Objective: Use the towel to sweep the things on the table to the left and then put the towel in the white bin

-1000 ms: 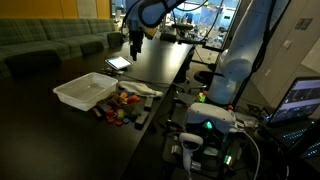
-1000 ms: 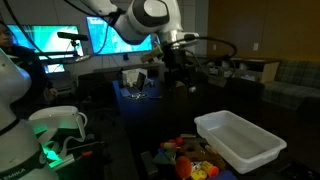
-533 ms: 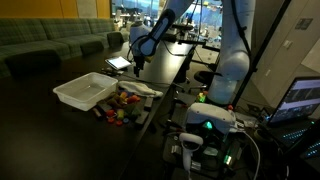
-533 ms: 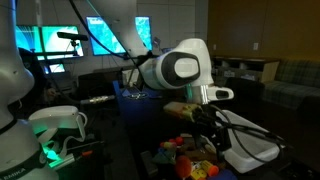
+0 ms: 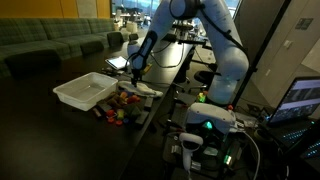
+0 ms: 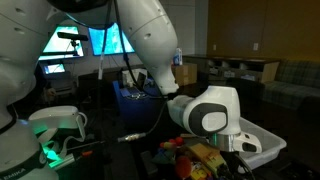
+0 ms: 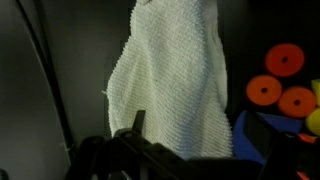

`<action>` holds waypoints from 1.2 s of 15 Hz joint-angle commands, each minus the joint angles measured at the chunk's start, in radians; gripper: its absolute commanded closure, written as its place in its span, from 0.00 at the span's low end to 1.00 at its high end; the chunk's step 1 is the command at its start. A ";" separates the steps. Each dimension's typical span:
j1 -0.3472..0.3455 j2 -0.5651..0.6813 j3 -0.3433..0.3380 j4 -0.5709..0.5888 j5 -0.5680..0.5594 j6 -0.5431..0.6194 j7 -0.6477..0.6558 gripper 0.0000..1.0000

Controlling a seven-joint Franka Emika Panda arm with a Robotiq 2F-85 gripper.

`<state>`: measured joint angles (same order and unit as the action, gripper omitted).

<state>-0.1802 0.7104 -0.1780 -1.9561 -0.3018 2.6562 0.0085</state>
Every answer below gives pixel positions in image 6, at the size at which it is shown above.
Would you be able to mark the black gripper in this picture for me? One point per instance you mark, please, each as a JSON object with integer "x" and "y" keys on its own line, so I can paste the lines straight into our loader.
{"x": 230, "y": 166}

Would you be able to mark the small red ball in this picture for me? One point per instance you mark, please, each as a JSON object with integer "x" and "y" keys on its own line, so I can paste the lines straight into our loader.
{"x": 179, "y": 141}

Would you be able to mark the blue sponge cloth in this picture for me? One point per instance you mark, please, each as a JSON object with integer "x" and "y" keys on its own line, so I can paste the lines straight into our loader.
{"x": 163, "y": 157}

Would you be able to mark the black rectangular block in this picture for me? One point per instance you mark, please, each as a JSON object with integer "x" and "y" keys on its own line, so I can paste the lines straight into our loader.
{"x": 148, "y": 163}

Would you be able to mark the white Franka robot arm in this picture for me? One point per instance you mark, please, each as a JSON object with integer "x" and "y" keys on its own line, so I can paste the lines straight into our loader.
{"x": 150, "y": 33}

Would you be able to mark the clear plastic bin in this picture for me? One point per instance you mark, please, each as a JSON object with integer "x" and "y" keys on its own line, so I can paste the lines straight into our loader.
{"x": 266, "y": 140}

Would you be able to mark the low wooden shelf cabinet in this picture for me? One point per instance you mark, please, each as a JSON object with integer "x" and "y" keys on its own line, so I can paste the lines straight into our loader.
{"x": 233, "y": 68}

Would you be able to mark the cardboard box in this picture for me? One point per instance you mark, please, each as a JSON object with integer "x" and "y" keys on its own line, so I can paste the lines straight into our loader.
{"x": 186, "y": 75}

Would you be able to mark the green plaid sofa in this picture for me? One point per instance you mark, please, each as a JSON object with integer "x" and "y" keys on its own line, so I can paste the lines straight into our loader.
{"x": 293, "y": 86}

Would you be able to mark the blue printed carton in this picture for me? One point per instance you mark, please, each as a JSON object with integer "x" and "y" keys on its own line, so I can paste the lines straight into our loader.
{"x": 178, "y": 57}

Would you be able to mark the white paper bag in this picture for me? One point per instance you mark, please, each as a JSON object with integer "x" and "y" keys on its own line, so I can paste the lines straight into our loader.
{"x": 130, "y": 77}

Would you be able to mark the white control box green light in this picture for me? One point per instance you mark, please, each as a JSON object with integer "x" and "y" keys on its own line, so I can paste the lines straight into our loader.
{"x": 56, "y": 116}

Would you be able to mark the small lit screen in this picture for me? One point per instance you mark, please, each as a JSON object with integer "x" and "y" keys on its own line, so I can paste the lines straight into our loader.
{"x": 54, "y": 68}

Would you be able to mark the person in dark clothes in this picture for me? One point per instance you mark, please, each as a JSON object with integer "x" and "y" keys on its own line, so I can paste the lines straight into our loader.
{"x": 45, "y": 86}

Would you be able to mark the white wall outlet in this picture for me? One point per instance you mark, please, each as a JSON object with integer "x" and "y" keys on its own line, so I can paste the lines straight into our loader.
{"x": 255, "y": 46}
{"x": 214, "y": 47}

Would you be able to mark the large wall monitor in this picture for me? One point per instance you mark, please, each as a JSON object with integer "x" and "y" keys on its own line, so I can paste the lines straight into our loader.
{"x": 95, "y": 45}

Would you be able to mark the black stereo camera bar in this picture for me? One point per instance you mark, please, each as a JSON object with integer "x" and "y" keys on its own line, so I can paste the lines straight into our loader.
{"x": 71, "y": 36}

